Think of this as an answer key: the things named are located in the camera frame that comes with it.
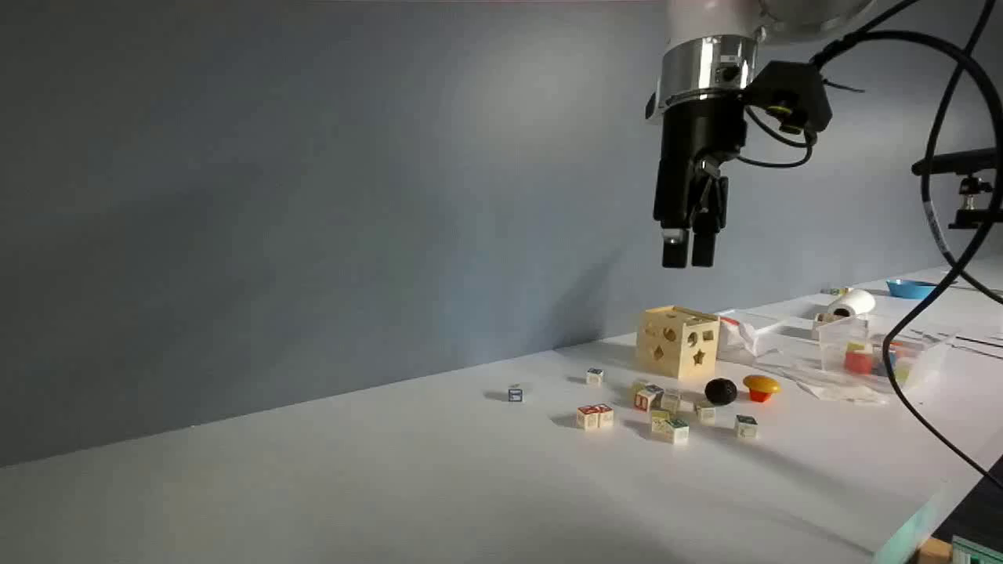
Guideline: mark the small green white block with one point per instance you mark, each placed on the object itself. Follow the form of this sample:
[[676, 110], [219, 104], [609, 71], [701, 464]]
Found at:
[[747, 427]]

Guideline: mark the small grey toy block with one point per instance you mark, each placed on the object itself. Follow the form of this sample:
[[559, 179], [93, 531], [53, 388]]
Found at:
[[514, 392]]

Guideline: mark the black round object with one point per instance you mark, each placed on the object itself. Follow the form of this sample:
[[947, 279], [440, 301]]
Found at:
[[722, 392]]

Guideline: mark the wooden shape sorter cube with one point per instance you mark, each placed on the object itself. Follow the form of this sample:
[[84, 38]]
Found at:
[[679, 344]]

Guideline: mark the small wooden toy block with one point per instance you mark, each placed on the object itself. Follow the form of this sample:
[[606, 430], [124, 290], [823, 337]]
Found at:
[[704, 415]]

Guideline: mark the black camera stand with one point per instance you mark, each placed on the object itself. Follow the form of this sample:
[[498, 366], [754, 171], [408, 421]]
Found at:
[[968, 171]]

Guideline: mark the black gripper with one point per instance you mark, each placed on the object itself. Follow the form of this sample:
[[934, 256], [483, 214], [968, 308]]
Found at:
[[691, 136]]

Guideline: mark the red white packet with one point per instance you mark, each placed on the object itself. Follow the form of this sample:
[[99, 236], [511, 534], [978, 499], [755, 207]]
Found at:
[[747, 333]]

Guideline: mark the clear plastic container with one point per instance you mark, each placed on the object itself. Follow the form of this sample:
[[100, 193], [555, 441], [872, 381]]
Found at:
[[852, 348]]

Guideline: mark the red white toy block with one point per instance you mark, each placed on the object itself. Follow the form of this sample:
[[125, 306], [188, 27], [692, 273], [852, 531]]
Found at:
[[596, 417]]

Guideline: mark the multicolour toy block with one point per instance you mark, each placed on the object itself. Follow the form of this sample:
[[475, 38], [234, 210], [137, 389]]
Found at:
[[646, 396]]

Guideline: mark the white cylindrical object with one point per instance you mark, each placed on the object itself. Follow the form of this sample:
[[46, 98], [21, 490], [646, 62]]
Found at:
[[850, 306]]

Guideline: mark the small white toy block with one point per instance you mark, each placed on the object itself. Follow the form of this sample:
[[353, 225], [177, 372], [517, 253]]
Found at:
[[593, 376]]

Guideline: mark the green white toy block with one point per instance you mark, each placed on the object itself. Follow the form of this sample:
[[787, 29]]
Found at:
[[668, 430]]

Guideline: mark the blue bowl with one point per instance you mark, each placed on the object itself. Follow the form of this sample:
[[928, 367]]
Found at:
[[909, 290]]

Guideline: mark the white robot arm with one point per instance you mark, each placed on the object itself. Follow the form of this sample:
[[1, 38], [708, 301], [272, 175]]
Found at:
[[705, 97]]

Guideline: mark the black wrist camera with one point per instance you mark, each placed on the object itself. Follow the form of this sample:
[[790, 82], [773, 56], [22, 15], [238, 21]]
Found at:
[[793, 97]]

